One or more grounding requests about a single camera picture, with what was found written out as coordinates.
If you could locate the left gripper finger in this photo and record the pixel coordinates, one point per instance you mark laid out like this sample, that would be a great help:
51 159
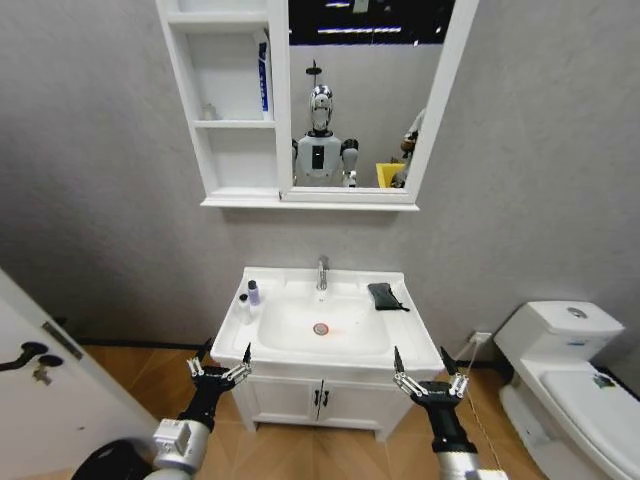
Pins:
195 368
240 372

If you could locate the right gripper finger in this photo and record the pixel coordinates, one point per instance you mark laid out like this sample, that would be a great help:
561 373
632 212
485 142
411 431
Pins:
406 384
459 385

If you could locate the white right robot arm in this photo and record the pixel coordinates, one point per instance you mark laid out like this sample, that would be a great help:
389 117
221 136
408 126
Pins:
457 467

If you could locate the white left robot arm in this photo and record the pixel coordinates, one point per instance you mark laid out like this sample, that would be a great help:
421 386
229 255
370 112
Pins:
180 450

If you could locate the white vanity cabinet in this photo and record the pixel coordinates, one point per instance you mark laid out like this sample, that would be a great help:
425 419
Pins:
285 400

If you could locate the white facial cleanser bottle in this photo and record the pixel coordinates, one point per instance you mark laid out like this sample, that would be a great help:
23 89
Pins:
245 311

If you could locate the purple shampoo bottle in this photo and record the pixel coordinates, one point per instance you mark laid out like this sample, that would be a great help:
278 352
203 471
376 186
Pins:
254 297

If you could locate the white ceramic washbasin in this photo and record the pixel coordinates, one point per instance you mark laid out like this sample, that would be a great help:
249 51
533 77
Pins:
300 325

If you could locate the dark folded towel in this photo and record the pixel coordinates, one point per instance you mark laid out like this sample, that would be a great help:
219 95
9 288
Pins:
385 296

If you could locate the cabinet mirror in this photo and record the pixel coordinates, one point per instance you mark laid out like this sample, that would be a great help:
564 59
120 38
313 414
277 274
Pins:
380 100

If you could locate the round metal drain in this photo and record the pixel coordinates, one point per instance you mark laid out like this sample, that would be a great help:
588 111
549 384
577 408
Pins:
320 328

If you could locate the white toilet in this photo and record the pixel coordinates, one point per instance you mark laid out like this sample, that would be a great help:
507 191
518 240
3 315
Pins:
565 400

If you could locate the black round bin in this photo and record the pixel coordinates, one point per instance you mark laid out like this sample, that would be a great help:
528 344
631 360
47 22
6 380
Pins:
112 462

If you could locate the chrome faucet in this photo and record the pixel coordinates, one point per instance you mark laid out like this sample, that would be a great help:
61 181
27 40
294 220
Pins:
322 275

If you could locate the metal door latch plate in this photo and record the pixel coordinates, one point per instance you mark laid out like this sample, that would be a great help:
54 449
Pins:
61 340

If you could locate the chrome toilet flush button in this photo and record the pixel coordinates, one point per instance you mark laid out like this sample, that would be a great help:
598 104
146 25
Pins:
576 312

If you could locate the door key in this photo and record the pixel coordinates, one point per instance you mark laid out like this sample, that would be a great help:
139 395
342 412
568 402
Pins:
42 376

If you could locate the white door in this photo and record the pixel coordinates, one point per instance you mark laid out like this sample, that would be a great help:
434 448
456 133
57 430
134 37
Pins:
50 425

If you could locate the small clear jar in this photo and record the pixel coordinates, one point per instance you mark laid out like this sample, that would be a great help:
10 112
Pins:
210 112

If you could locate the blue and white tube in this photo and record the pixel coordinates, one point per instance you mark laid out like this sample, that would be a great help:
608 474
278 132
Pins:
265 80

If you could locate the white wall outlet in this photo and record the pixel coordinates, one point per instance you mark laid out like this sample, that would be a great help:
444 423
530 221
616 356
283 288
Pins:
481 337

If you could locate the white wall cabinet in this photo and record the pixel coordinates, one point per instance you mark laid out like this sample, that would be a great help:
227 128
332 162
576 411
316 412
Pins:
225 150

